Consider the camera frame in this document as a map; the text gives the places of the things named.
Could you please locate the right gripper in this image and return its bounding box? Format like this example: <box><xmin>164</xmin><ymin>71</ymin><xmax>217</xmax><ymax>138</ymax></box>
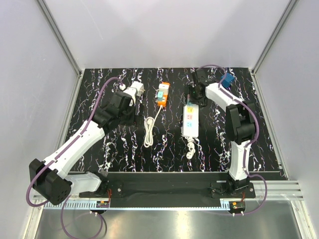
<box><xmin>183</xmin><ymin>85</ymin><xmax>208</xmax><ymax>108</ymax></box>

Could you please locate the white power strip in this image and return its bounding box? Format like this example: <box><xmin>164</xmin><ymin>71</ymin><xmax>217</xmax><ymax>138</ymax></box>
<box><xmin>181</xmin><ymin>103</ymin><xmax>199</xmax><ymax>138</ymax></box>

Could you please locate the white cube adapter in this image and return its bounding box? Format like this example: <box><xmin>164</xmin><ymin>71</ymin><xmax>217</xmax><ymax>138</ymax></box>
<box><xmin>131</xmin><ymin>81</ymin><xmax>145</xmax><ymax>97</ymax></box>

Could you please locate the blue cube adapter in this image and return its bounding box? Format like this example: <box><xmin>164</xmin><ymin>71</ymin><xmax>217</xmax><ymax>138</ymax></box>
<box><xmin>220</xmin><ymin>73</ymin><xmax>235</xmax><ymax>90</ymax></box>

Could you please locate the white USB charger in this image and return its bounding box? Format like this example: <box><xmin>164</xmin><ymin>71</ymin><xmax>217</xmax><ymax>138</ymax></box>
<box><xmin>159</xmin><ymin>83</ymin><xmax>169</xmax><ymax>94</ymax></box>

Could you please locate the orange power strip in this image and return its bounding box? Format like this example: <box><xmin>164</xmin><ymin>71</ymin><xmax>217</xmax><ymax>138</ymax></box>
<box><xmin>157</xmin><ymin>82</ymin><xmax>170</xmax><ymax>107</ymax></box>

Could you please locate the teal USB charger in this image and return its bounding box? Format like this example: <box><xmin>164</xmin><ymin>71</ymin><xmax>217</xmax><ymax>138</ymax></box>
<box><xmin>157</xmin><ymin>91</ymin><xmax>163</xmax><ymax>100</ymax></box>

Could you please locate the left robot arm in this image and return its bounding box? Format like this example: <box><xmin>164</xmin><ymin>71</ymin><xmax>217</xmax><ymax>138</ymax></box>
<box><xmin>26</xmin><ymin>87</ymin><xmax>143</xmax><ymax>207</ymax></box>

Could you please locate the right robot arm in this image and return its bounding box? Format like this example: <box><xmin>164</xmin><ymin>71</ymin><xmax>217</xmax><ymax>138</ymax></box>
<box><xmin>185</xmin><ymin>67</ymin><xmax>259</xmax><ymax>198</ymax></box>

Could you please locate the black marble mat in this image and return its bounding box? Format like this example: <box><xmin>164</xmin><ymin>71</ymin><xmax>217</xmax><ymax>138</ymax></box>
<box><xmin>58</xmin><ymin>67</ymin><xmax>282</xmax><ymax>173</ymax></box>

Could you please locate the white orange-strip cord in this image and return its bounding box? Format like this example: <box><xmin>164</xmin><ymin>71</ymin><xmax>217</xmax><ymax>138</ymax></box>
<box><xmin>143</xmin><ymin>104</ymin><xmax>164</xmax><ymax>148</ymax></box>

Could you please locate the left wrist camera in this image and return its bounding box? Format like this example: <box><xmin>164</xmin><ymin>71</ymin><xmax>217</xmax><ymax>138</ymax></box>
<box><xmin>119</xmin><ymin>84</ymin><xmax>138</xmax><ymax>107</ymax></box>

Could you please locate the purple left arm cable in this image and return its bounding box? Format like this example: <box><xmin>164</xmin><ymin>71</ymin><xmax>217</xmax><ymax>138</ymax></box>
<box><xmin>26</xmin><ymin>78</ymin><xmax>125</xmax><ymax>239</ymax></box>

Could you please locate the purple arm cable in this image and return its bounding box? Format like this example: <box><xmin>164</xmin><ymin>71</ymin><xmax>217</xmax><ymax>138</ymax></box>
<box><xmin>26</xmin><ymin>78</ymin><xmax>125</xmax><ymax>239</ymax></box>
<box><xmin>198</xmin><ymin>65</ymin><xmax>269</xmax><ymax>216</ymax></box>

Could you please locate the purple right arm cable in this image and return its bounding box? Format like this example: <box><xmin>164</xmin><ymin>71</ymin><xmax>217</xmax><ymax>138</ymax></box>
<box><xmin>198</xmin><ymin>65</ymin><xmax>269</xmax><ymax>216</ymax></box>

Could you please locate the white strip cord bundle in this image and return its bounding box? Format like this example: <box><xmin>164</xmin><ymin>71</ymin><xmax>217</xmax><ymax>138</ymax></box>
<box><xmin>185</xmin><ymin>136</ymin><xmax>196</xmax><ymax>160</ymax></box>

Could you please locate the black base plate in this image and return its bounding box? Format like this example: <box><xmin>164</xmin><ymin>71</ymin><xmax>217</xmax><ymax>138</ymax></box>
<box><xmin>79</xmin><ymin>171</ymin><xmax>259</xmax><ymax>209</ymax></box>

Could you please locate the slotted cable duct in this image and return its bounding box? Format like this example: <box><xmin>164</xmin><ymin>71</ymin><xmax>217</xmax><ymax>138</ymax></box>
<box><xmin>44</xmin><ymin>200</ymin><xmax>245</xmax><ymax>211</ymax></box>

